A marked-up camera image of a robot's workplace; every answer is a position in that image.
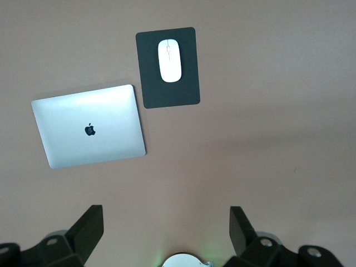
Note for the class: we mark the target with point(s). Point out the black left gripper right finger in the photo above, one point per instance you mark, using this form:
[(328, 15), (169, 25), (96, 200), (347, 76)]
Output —
[(250, 244)]

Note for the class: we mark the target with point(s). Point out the silver closed laptop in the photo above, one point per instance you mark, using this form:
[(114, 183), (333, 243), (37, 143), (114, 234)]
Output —
[(89, 128)]

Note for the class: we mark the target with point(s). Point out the white computer mouse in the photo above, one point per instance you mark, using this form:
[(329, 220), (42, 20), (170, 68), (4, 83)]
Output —
[(169, 61)]

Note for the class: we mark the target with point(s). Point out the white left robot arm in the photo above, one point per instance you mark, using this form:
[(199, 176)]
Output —
[(183, 261)]

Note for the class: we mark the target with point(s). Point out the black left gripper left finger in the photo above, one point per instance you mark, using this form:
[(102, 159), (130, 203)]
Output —
[(78, 239)]

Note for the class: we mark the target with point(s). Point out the black mouse pad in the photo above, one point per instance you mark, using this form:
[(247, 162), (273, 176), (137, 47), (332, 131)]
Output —
[(169, 94)]

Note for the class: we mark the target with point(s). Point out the brown table cover mat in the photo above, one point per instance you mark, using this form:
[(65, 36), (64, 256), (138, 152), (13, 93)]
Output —
[(264, 153)]

